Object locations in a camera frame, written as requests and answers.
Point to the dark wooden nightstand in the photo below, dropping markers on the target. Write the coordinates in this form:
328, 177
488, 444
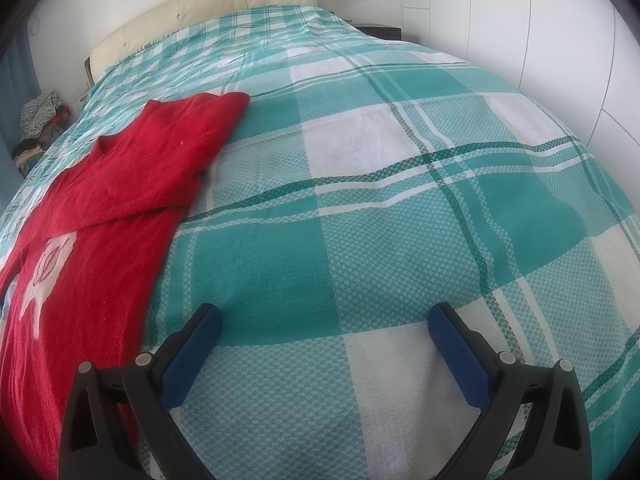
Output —
380, 31

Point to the red sweater with white rabbit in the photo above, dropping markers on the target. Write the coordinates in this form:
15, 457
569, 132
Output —
125, 185

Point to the white wardrobe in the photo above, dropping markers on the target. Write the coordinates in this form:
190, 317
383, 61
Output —
500, 10

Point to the blue curtain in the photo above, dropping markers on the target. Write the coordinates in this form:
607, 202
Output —
12, 60

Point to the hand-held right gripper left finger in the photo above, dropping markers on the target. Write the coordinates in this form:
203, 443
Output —
192, 355

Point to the cream padded headboard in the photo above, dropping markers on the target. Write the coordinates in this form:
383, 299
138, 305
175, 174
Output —
200, 10

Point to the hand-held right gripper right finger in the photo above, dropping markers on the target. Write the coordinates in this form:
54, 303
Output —
457, 355

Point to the pile of mixed clothes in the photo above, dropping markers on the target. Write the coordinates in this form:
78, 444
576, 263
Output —
40, 120

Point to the teal plaid blanket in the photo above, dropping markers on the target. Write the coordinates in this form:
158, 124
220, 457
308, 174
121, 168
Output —
375, 210

